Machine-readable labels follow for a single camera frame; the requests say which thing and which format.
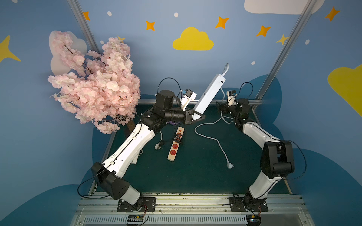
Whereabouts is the beige red socket power strip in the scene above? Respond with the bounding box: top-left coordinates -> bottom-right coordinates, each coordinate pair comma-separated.
167,127 -> 185,162

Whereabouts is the thin white cable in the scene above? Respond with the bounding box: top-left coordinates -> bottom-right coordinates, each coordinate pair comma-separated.
194,63 -> 235,170

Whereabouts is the white power strip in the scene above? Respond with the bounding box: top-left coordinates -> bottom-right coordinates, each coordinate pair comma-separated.
131,153 -> 140,164

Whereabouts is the small white adapter strip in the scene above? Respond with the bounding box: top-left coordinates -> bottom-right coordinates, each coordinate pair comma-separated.
193,74 -> 226,114

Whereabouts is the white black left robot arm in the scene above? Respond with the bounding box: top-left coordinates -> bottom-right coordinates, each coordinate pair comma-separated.
91,90 -> 212,205

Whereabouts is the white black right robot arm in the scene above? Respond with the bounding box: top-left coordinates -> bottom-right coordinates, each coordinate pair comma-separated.
216,98 -> 295,202

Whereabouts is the purple pink toy rake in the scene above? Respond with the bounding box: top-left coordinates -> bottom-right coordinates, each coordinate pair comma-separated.
166,121 -> 180,126

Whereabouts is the brown artificial tree trunk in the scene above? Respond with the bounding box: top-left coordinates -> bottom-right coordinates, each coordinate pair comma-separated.
126,120 -> 136,133

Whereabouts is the pink blossom artificial tree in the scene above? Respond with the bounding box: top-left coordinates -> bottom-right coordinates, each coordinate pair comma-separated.
48,31 -> 140,134

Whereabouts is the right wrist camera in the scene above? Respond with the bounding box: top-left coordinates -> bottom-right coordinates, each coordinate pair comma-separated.
227,90 -> 237,106

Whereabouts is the horizontal aluminium frame rail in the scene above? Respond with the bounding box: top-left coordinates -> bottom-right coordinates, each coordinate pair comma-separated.
138,99 -> 263,105

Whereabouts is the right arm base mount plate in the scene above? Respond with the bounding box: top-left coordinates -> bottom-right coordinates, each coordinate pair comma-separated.
228,196 -> 269,213

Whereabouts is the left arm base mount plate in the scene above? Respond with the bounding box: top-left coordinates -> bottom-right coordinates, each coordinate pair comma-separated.
117,196 -> 156,213

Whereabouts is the right vertical aluminium post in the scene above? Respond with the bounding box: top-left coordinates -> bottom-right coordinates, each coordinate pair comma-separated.
252,0 -> 317,111

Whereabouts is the vertical aluminium post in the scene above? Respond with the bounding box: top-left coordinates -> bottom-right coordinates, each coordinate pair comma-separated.
252,0 -> 317,111
67,0 -> 99,52

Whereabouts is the front aluminium rail base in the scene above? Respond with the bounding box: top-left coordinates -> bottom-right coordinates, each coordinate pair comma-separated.
70,193 -> 314,226

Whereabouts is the left vertical aluminium post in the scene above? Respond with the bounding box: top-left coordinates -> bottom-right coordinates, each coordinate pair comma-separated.
67,0 -> 99,52

